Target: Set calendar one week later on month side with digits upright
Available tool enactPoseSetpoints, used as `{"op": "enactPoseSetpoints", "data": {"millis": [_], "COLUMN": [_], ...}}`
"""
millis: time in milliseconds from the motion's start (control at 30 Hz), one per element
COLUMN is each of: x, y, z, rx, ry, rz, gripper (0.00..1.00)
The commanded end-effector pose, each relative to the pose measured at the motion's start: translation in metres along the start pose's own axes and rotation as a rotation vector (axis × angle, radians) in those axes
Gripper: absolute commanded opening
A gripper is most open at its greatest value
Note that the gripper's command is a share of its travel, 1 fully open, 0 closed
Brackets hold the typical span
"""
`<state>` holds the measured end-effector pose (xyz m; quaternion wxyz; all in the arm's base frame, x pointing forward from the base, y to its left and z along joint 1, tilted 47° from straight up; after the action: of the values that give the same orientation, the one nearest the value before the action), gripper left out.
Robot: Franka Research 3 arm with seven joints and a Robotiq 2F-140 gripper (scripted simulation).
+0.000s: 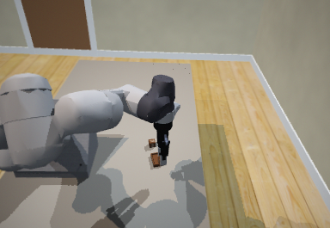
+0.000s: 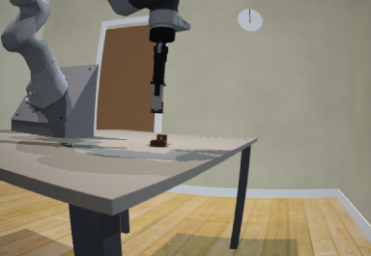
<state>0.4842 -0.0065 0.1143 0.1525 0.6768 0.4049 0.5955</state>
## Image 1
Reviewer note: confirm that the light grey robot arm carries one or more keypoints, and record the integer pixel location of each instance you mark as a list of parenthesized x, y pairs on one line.
[(34, 142)]

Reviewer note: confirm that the brown wooden tray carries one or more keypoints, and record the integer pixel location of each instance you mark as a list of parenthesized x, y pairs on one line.
[(154, 158)]

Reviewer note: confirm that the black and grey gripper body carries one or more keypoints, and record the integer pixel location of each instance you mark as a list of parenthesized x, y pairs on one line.
[(163, 128)]

